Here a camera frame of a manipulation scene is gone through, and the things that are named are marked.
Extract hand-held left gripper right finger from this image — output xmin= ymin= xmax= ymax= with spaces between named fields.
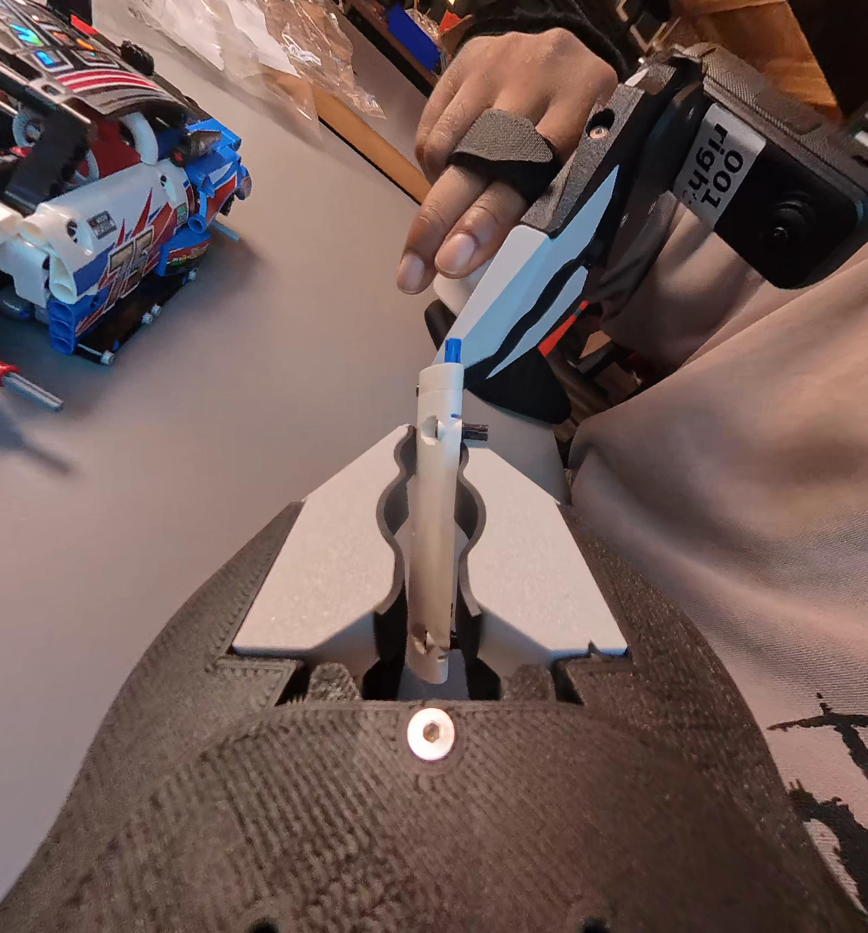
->
xmin=454 ymin=443 xmax=630 ymax=679

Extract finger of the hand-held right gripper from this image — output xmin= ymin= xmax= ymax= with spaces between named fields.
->
xmin=466 ymin=266 xmax=591 ymax=381
xmin=434 ymin=166 xmax=619 ymax=349

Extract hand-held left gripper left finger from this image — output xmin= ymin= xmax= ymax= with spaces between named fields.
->
xmin=232 ymin=424 xmax=416 ymax=679

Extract red and white lego panel assembly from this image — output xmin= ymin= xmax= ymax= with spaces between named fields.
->
xmin=405 ymin=337 xmax=492 ymax=684

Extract lego race car model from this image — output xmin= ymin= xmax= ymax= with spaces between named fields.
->
xmin=0 ymin=0 xmax=253 ymax=413

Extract person's right hand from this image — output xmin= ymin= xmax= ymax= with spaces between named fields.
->
xmin=396 ymin=28 xmax=619 ymax=296

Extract person's beige sweatshirt torso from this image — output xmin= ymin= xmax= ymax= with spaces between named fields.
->
xmin=568 ymin=204 xmax=868 ymax=927

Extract small blue parts bin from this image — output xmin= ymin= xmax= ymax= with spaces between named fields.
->
xmin=386 ymin=3 xmax=442 ymax=67

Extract crumpled clear plastic bags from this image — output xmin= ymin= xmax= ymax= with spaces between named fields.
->
xmin=124 ymin=0 xmax=387 ymax=121

